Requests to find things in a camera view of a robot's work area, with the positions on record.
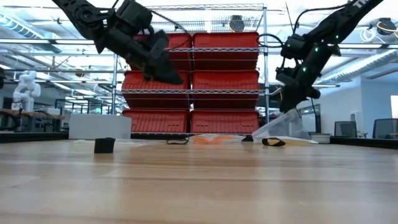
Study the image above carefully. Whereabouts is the red plastic bin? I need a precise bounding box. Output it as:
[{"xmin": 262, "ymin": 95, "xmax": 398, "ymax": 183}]
[
  {"xmin": 121, "ymin": 70, "xmax": 191, "ymax": 110},
  {"xmin": 192, "ymin": 31, "xmax": 260, "ymax": 71},
  {"xmin": 192, "ymin": 69, "xmax": 261, "ymax": 110},
  {"xmin": 122, "ymin": 108, "xmax": 190, "ymax": 134},
  {"xmin": 190, "ymin": 109, "xmax": 261, "ymax": 134},
  {"xmin": 129, "ymin": 32, "xmax": 193, "ymax": 72}
]

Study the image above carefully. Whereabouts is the black post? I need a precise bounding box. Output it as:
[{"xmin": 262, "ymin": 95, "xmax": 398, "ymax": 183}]
[{"xmin": 313, "ymin": 96, "xmax": 322, "ymax": 134}]

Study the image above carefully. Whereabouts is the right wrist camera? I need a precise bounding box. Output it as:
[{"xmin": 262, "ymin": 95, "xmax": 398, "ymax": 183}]
[{"xmin": 275, "ymin": 65, "xmax": 296, "ymax": 90}]

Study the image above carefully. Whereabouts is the wooden workbench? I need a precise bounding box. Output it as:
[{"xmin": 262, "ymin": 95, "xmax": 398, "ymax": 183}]
[{"xmin": 0, "ymin": 108, "xmax": 66, "ymax": 133}]

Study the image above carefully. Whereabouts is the orange rubber band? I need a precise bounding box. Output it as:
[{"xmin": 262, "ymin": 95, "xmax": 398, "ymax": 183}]
[
  {"xmin": 211, "ymin": 134, "xmax": 234, "ymax": 144},
  {"xmin": 193, "ymin": 135, "xmax": 218, "ymax": 145}
]

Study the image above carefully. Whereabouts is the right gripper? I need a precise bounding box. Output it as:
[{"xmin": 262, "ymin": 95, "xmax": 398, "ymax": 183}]
[{"xmin": 279, "ymin": 54, "xmax": 326, "ymax": 113}]

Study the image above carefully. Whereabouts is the chrome wire shelving cart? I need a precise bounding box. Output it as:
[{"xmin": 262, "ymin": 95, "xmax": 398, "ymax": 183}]
[{"xmin": 110, "ymin": 2, "xmax": 271, "ymax": 138}]

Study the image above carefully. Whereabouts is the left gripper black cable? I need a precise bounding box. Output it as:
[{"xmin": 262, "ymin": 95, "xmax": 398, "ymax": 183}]
[{"xmin": 149, "ymin": 9, "xmax": 190, "ymax": 34}]

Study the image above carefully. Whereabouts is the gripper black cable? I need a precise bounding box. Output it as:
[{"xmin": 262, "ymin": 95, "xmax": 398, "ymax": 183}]
[
  {"xmin": 257, "ymin": 32, "xmax": 284, "ymax": 49},
  {"xmin": 149, "ymin": 9, "xmax": 190, "ymax": 34}
]

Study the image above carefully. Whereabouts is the white cardboard box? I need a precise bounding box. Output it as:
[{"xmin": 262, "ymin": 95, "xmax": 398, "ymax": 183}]
[{"xmin": 68, "ymin": 114, "xmax": 132, "ymax": 140}]

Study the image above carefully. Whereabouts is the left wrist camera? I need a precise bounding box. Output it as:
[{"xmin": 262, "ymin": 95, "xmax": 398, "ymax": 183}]
[{"xmin": 148, "ymin": 29, "xmax": 170, "ymax": 60}]

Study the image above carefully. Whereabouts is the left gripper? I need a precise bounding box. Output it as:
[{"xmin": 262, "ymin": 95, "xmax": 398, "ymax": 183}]
[{"xmin": 98, "ymin": 27, "xmax": 184, "ymax": 85}]

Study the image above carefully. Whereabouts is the black yellow cable reel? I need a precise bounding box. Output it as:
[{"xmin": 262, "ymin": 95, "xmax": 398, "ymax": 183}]
[{"xmin": 377, "ymin": 17, "xmax": 398, "ymax": 36}]

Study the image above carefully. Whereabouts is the black aluminium table frame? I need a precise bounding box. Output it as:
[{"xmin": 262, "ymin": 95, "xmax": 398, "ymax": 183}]
[{"xmin": 0, "ymin": 132, "xmax": 398, "ymax": 149}]

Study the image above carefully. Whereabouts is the grey office chair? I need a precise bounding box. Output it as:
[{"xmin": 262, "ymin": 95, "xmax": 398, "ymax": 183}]
[
  {"xmin": 334, "ymin": 120, "xmax": 358, "ymax": 139},
  {"xmin": 372, "ymin": 118, "xmax": 398, "ymax": 140}
]

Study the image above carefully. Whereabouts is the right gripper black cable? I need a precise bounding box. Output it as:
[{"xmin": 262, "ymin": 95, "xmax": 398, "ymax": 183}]
[{"xmin": 257, "ymin": 32, "xmax": 284, "ymax": 49}]

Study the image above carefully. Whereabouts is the dark round device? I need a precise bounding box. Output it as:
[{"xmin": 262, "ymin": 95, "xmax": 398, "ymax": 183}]
[{"xmin": 229, "ymin": 14, "xmax": 246, "ymax": 32}]

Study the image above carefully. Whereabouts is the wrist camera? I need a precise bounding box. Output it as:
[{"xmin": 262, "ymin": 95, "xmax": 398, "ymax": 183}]
[
  {"xmin": 148, "ymin": 29, "xmax": 170, "ymax": 60},
  {"xmin": 275, "ymin": 65, "xmax": 296, "ymax": 90}
]

